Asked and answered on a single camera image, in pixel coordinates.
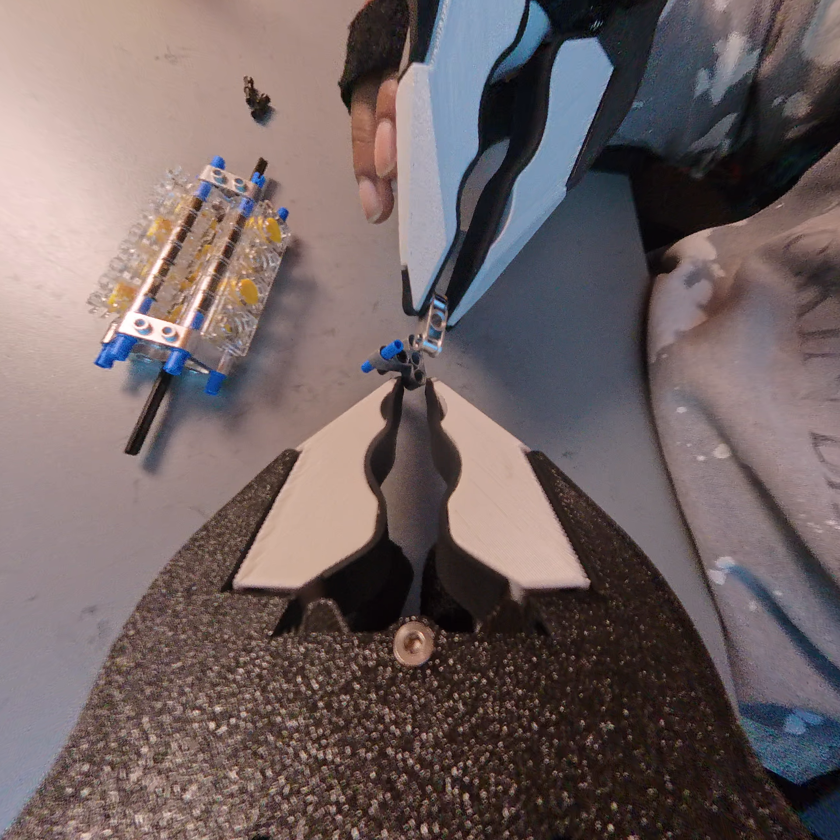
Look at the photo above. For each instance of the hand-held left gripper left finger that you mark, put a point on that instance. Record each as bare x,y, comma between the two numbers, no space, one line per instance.
315,519

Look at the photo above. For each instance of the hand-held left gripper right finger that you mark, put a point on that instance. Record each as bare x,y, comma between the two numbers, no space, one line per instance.
515,519

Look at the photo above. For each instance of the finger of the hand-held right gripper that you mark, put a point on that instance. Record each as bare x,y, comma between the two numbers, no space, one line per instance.
433,131
565,131

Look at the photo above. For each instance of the small black peg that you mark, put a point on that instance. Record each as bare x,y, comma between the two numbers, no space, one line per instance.
263,103
251,89

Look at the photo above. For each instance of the small blue peg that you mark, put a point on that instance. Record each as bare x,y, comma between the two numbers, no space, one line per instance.
381,357

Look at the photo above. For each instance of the small grey angled beam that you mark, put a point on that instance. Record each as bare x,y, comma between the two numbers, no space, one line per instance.
411,361

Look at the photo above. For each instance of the small grey holed beam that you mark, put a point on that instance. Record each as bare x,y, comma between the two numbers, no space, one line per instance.
436,322

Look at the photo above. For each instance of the transparent brick engine model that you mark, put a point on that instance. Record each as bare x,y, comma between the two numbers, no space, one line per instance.
197,263

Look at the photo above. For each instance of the person's right forearm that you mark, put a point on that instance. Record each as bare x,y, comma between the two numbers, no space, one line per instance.
735,66

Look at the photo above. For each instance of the grey desk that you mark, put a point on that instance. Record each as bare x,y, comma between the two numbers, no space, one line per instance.
131,551

